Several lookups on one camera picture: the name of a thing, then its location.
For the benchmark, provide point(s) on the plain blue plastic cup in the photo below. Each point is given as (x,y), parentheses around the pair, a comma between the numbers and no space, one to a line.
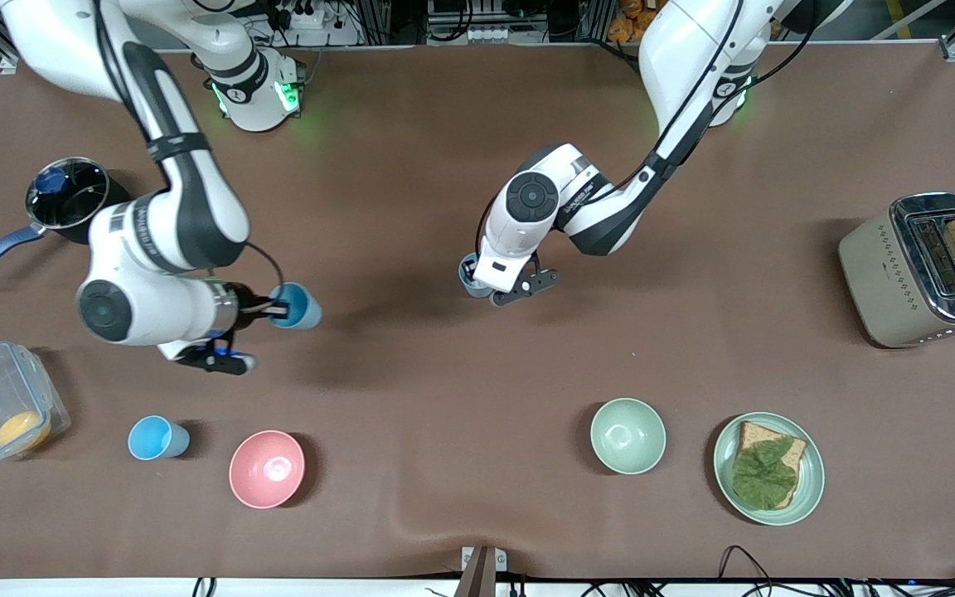
(305,308)
(152,438)

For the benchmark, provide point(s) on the small blue round object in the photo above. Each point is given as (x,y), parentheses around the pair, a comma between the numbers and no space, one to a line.
(52,181)

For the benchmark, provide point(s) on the grey-blue plastic cup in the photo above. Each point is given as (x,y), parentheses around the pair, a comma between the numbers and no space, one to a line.
(467,278)

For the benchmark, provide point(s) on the pale green bowl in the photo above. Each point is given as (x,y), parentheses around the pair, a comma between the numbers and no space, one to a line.
(627,436)

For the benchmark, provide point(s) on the brown bread slice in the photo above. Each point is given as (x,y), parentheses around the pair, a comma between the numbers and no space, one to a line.
(763,433)

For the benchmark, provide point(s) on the white long power strip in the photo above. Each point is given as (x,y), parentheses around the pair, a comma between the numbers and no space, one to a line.
(506,35)

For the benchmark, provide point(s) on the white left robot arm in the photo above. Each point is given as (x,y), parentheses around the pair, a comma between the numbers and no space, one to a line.
(676,58)

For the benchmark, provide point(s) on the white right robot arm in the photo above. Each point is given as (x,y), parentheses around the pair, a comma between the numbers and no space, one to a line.
(187,207)

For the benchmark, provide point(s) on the orange round food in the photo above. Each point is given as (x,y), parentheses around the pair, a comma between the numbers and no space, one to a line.
(20,429)

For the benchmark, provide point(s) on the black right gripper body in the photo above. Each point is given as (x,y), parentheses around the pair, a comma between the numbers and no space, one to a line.
(239,301)

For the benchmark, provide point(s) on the pink bowl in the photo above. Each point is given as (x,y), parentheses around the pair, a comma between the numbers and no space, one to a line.
(266,469)

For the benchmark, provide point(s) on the orange snack bag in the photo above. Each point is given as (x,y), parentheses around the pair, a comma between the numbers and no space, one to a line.
(628,25)

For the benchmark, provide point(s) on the green lettuce leaf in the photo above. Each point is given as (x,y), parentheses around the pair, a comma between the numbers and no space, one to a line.
(763,474)

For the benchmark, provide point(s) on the beige and chrome toaster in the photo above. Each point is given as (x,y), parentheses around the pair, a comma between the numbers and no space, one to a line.
(875,282)

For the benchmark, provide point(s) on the pale green plate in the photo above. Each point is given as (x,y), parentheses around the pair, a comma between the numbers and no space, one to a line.
(813,477)

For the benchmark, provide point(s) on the metal table bracket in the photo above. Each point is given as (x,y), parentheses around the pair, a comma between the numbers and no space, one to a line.
(482,568)

